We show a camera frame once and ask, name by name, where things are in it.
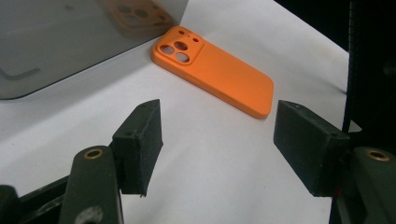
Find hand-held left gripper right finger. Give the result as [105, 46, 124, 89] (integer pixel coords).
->
[273, 99, 352, 198]

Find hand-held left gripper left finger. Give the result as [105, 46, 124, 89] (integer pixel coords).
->
[109, 98, 164, 198]

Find orange phone case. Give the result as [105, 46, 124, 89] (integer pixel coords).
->
[150, 25, 276, 120]

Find grey transparent plastic box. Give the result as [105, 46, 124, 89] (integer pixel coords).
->
[0, 0, 190, 101]

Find black metal stand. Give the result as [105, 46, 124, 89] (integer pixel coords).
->
[341, 0, 396, 134]

